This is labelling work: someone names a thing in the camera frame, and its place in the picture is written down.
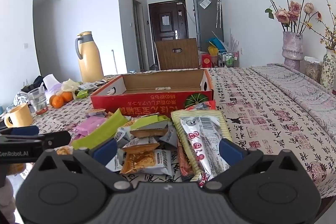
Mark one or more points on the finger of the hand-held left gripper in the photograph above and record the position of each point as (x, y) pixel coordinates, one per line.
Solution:
(56, 138)
(25, 131)

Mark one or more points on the pink textured vase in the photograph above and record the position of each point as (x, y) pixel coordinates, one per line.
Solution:
(292, 49)

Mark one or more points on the yellow mug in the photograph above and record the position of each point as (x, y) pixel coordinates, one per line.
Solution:
(19, 116)

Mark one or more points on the clear storage jar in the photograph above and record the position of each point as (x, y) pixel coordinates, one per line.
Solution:
(313, 70)

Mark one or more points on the small cracker packet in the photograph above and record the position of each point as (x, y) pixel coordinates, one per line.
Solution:
(64, 151)

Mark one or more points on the blue folded item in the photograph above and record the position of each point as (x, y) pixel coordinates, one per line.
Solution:
(215, 43)

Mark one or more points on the floral white vase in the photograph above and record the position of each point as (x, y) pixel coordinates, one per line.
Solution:
(328, 69)

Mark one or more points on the orange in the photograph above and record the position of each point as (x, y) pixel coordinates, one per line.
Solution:
(51, 98)
(57, 101)
(67, 97)

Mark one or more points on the calligraphy print tablecloth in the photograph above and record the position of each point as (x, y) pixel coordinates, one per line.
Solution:
(262, 113)

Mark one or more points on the yellow flower branches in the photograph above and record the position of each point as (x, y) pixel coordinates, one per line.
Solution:
(329, 29)

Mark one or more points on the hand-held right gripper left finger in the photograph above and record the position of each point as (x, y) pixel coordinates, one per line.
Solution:
(104, 151)

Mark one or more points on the white umbrella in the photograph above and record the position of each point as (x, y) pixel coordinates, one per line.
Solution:
(218, 11)

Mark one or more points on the dried pink roses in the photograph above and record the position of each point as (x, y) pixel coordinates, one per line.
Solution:
(288, 11)

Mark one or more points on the black bag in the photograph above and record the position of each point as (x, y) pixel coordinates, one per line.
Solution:
(34, 83)

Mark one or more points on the white mop pole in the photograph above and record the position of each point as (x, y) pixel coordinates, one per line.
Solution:
(114, 61)

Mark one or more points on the yellow bag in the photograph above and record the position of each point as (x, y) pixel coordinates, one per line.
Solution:
(212, 50)

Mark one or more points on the grey patterned folded cloth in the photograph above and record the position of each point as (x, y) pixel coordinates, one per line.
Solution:
(296, 87)

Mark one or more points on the long green snack packet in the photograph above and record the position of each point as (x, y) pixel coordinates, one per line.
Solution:
(105, 127)
(149, 120)

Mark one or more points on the yellow thermos jug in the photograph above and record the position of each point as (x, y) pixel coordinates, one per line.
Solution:
(90, 58)

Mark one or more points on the wooden chair back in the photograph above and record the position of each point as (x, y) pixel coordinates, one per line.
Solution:
(177, 56)

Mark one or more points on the brown cracker packet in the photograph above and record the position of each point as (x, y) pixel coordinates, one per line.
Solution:
(148, 132)

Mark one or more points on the grey refrigerator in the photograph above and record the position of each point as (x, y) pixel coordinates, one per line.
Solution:
(208, 24)

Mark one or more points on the clear glass cup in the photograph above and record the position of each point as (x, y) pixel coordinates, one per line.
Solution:
(38, 100)

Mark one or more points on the white dried pampas stalks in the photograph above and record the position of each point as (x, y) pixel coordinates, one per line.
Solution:
(233, 41)

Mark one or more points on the cream rubber gloves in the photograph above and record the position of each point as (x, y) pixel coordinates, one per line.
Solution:
(69, 85)

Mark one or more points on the small green snack packet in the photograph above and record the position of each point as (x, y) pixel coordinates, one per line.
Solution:
(82, 94)

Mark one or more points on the red cardboard box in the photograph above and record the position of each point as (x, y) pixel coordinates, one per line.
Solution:
(157, 102)

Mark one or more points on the silver white snack packet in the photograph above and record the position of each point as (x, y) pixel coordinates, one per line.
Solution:
(88, 86)

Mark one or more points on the red gift box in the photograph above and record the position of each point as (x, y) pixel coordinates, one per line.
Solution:
(206, 60)

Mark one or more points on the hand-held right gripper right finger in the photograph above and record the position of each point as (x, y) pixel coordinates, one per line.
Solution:
(231, 150)

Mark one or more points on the grey barcode snack packet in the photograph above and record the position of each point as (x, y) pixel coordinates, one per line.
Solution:
(122, 136)

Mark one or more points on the dark brown door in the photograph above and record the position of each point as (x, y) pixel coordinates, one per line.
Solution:
(168, 29)

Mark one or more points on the pink snack packet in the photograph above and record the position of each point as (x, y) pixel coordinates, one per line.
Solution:
(88, 127)

